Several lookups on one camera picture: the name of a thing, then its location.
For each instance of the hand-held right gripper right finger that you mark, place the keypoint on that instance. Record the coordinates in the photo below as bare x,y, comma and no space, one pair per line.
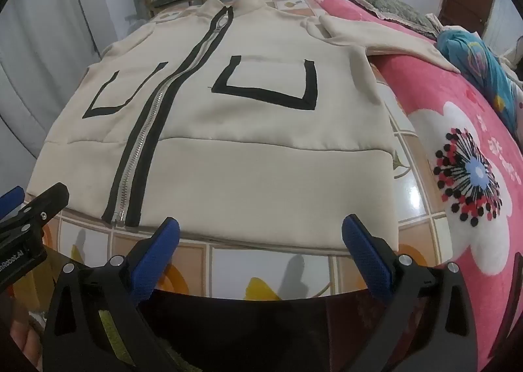
361,257

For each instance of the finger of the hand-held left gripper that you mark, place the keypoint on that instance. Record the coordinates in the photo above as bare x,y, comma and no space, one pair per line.
45,200
11,198

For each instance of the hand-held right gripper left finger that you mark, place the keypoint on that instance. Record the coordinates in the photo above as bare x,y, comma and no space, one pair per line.
163,257

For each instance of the cream zip jacket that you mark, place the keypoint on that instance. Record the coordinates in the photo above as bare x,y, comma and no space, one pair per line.
245,131

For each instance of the person's left hand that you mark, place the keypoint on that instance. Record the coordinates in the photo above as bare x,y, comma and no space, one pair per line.
26,341

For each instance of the checkered fruit print table cover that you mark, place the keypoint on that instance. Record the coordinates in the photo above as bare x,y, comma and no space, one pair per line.
408,200

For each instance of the yellow-green cloth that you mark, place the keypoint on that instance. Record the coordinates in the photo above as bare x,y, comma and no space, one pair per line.
108,327

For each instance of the white curtain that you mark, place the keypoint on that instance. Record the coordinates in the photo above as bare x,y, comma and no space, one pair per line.
41,29

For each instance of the pink floral blanket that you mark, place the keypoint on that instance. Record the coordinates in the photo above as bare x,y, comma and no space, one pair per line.
429,90

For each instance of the blue printed blanket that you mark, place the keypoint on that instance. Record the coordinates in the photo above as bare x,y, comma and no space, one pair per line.
461,53

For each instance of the green patterned pillow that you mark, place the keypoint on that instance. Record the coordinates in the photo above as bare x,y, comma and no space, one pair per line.
380,2

